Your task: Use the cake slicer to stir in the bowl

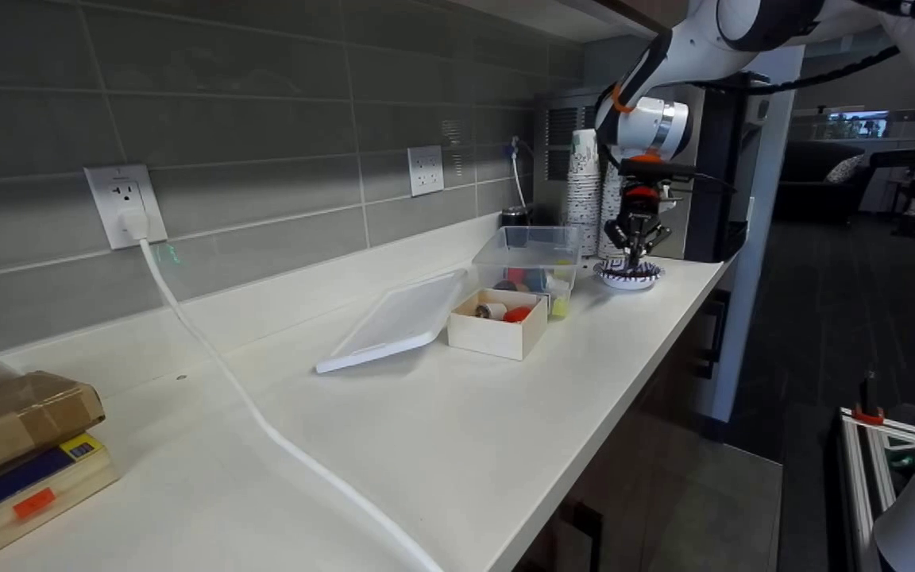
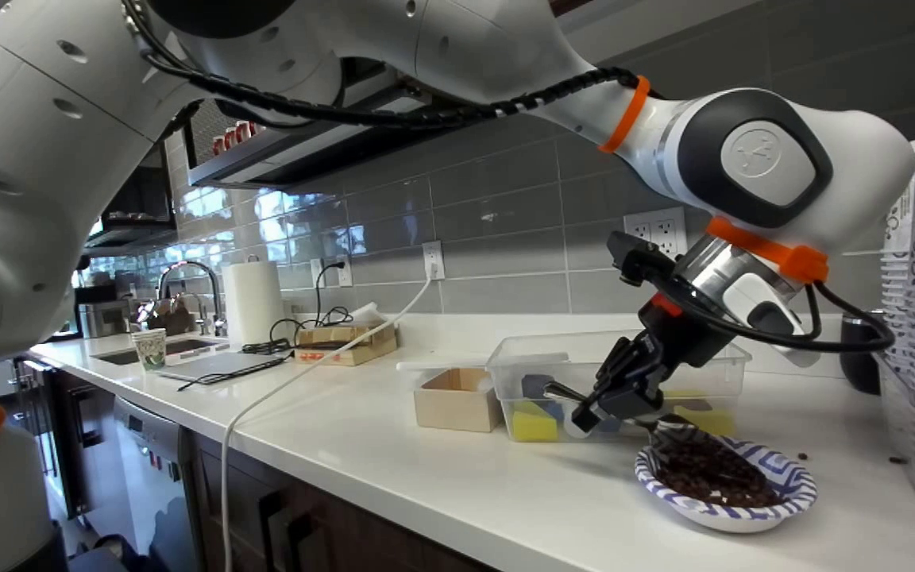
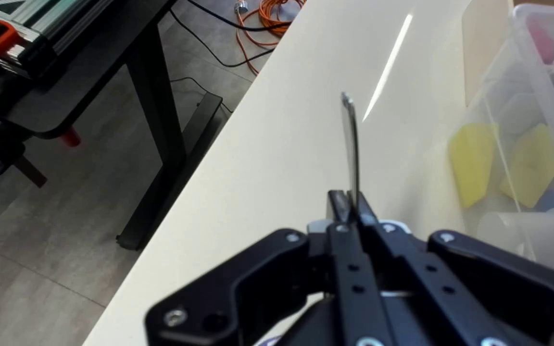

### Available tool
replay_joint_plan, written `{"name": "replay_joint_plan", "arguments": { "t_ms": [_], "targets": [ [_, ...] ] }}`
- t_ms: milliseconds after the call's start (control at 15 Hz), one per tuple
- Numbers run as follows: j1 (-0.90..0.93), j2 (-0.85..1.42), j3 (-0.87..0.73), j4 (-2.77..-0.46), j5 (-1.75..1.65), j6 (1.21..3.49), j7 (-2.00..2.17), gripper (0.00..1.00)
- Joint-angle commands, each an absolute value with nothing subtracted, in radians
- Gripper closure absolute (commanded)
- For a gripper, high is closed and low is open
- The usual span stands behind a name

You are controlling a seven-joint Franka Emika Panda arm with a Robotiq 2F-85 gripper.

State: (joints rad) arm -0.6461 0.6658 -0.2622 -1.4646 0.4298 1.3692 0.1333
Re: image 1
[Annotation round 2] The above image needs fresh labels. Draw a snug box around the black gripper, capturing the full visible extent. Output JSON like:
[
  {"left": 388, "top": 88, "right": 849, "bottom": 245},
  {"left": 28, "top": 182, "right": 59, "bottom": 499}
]
[{"left": 602, "top": 182, "right": 676, "bottom": 258}]

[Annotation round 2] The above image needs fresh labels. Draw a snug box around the clear plastic toy bin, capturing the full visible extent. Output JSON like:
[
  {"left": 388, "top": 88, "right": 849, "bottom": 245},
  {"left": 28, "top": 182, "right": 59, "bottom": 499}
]
[{"left": 470, "top": 221, "right": 587, "bottom": 308}]

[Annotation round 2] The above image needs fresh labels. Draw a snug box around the white column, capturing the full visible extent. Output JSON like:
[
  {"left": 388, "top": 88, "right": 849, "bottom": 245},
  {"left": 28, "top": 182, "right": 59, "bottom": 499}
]
[{"left": 708, "top": 43, "right": 804, "bottom": 424}]

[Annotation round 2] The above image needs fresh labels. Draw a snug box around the small white cardboard box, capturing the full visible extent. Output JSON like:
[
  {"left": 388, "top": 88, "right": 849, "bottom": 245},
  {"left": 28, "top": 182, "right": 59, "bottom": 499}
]
[{"left": 446, "top": 284, "right": 553, "bottom": 363}]

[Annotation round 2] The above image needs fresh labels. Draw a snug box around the dark lower kitchen cabinet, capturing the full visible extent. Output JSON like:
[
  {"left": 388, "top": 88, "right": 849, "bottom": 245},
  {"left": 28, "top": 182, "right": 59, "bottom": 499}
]
[{"left": 515, "top": 264, "right": 788, "bottom": 572}]

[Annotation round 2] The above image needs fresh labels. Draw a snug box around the white plastic bin lid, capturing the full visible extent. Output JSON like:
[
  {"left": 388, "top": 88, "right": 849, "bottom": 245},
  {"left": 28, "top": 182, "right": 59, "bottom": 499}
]
[{"left": 312, "top": 265, "right": 470, "bottom": 378}]

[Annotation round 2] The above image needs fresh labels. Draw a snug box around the white outlet with white plug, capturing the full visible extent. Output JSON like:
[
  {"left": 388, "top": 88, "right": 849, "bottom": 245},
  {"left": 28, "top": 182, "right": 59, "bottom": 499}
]
[{"left": 84, "top": 162, "right": 172, "bottom": 254}]

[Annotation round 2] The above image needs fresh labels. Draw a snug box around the wooden box with coloured labels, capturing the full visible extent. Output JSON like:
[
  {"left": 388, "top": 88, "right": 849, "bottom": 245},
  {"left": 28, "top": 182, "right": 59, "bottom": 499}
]
[{"left": 0, "top": 432, "right": 122, "bottom": 572}]

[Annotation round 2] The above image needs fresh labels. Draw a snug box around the brown cardboard box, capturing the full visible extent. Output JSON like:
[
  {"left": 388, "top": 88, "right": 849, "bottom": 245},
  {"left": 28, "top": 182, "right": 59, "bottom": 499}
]
[{"left": 0, "top": 367, "right": 109, "bottom": 492}]

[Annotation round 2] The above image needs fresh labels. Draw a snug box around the empty white wall outlet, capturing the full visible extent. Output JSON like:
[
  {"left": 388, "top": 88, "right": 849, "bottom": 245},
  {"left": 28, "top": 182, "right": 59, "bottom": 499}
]
[{"left": 403, "top": 142, "right": 448, "bottom": 201}]

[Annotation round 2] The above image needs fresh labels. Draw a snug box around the aluminium frame with red clips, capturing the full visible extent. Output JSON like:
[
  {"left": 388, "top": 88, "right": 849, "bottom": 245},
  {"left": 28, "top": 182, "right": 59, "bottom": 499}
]
[{"left": 837, "top": 401, "right": 915, "bottom": 572}]

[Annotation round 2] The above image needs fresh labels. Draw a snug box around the white power cable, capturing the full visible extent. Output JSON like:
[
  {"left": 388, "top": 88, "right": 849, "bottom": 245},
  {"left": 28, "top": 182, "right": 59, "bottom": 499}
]
[{"left": 122, "top": 217, "right": 446, "bottom": 572}]

